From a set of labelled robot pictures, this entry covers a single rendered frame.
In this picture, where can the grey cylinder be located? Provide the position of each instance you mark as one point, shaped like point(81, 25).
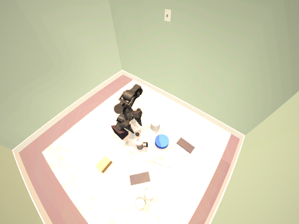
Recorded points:
point(150, 193)

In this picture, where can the white flat bar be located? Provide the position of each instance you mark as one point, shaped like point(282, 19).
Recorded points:
point(162, 162)

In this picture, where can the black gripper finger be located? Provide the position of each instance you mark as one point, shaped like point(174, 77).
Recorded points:
point(138, 120)
point(129, 128)

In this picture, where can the clear glass cylinder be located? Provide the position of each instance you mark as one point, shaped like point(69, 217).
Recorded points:
point(140, 203)

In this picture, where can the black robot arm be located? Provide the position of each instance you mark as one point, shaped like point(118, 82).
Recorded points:
point(126, 101)

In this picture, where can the glass coffee press with black knob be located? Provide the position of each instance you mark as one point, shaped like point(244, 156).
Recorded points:
point(139, 143)

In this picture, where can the blue flat cylinder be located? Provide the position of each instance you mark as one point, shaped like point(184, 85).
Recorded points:
point(162, 141)

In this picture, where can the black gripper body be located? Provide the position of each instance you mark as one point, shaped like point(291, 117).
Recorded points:
point(127, 118)

